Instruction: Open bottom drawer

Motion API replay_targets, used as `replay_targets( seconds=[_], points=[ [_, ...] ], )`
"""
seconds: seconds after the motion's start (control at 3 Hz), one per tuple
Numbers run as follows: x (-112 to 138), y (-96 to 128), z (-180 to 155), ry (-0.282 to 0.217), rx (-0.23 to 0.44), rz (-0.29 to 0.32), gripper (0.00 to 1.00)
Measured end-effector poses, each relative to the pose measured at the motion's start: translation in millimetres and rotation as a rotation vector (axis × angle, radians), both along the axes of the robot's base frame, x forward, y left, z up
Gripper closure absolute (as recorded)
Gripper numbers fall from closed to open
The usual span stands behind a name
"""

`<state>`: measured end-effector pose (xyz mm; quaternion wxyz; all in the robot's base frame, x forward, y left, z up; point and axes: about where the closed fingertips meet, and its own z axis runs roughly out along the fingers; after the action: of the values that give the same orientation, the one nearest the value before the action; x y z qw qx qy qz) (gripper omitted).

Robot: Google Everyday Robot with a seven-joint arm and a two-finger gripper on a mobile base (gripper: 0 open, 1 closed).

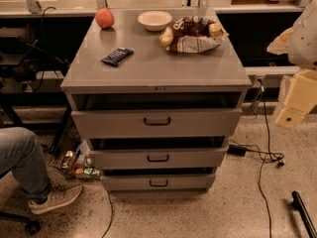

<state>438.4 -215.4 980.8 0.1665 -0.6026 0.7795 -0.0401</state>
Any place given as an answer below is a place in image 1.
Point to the black office chair base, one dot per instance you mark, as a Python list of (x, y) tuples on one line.
[(31, 226)]

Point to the white bowl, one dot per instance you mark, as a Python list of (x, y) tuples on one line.
[(155, 20)]

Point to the grey drawer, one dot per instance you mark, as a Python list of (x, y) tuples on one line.
[(156, 123), (167, 182), (157, 158)]

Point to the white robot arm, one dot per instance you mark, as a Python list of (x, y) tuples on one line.
[(299, 41)]

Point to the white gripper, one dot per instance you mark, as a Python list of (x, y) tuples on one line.
[(304, 44)]

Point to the grey metal drawer cabinet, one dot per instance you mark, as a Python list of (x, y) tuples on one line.
[(152, 79)]

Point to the black power adapter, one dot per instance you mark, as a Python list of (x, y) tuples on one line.
[(237, 150)]

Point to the grey bottom drawer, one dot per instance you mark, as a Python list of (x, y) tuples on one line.
[(167, 182)]

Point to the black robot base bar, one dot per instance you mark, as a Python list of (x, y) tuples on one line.
[(298, 204)]

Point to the person leg in jeans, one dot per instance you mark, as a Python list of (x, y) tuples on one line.
[(21, 153)]

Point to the wire basket with cans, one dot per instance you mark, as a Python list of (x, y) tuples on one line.
[(71, 157)]

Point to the grey sneaker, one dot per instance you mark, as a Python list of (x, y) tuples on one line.
[(56, 199)]

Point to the grey middle drawer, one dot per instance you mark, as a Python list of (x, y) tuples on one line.
[(157, 158)]

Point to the grey top drawer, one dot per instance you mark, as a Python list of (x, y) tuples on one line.
[(156, 123)]

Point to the red apple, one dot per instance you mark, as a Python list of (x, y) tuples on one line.
[(104, 18)]

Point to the blue snack bar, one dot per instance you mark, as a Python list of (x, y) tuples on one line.
[(117, 56)]

